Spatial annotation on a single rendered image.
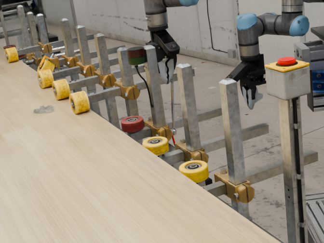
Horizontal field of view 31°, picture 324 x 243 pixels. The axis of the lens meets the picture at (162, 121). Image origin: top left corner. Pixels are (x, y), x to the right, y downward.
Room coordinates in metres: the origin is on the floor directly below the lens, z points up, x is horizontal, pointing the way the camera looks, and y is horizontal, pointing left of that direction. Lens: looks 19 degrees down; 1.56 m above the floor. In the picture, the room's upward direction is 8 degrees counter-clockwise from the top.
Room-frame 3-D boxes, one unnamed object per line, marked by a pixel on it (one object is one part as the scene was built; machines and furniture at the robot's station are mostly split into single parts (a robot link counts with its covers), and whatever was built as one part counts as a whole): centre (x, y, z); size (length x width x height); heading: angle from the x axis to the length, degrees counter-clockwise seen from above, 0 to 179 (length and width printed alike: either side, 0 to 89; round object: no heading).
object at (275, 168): (1.53, -0.25, 0.81); 0.43 x 0.03 x 0.04; 113
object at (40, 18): (3.30, 0.60, 0.90); 0.03 x 0.03 x 0.48; 23
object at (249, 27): (2.13, -0.36, 1.13); 0.09 x 0.08 x 0.11; 129
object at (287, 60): (1.22, -0.29, 1.22); 0.04 x 0.04 x 0.02
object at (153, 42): (2.03, -0.03, 1.15); 0.09 x 0.08 x 0.12; 23
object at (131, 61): (1.91, 0.05, 1.12); 0.06 x 0.06 x 0.02
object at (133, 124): (1.93, 0.10, 0.85); 0.08 x 0.08 x 0.11
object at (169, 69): (2.03, -0.05, 1.04); 0.06 x 0.03 x 0.09; 23
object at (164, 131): (1.94, 0.02, 0.85); 0.13 x 0.06 x 0.05; 23
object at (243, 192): (1.48, -0.18, 0.81); 0.13 x 0.06 x 0.05; 23
